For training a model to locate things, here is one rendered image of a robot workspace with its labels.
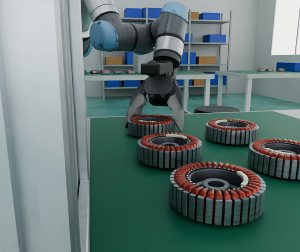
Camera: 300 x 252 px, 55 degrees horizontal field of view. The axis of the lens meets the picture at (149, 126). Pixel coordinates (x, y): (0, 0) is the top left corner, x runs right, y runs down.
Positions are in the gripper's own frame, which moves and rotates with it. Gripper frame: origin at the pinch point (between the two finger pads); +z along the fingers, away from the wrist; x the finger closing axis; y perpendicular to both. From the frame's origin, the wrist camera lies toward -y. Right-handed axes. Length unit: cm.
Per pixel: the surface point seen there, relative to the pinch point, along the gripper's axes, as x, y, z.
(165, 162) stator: -10.1, -18.5, 10.4
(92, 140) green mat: 10.0, -8.1, 6.0
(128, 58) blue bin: 256, 469, -289
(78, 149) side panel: -2.7, -31.9, 12.2
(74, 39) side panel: -3.5, -38.8, 1.2
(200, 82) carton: 108, 578, -287
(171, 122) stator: -5.1, -1.8, -1.4
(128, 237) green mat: -11.9, -33.4, 20.7
